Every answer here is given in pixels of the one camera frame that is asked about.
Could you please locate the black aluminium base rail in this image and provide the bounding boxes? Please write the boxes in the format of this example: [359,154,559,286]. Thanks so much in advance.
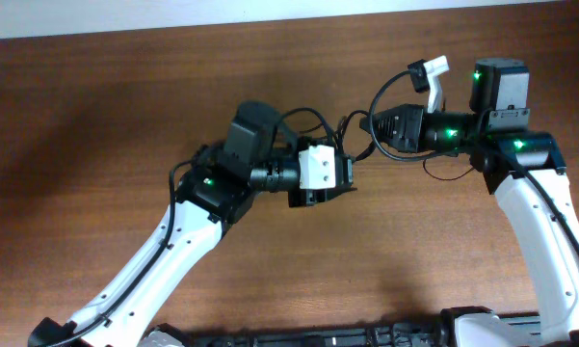
[134,307,550,347]

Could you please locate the right camera black cable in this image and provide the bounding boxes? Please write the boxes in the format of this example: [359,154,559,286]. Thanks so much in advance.
[368,69,579,319]

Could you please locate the camera black cable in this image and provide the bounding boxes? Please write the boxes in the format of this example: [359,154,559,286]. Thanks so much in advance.
[368,69,579,319]
[33,106,341,347]

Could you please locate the black USB cable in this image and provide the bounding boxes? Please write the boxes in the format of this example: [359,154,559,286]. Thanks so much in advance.
[296,109,378,163]

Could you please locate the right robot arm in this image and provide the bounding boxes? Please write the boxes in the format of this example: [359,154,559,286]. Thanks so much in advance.
[360,57,579,346]

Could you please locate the left camera black cable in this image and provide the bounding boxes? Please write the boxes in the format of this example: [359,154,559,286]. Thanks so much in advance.
[33,106,341,347]

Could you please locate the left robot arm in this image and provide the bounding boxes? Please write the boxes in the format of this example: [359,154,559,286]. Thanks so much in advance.
[28,101,353,346]

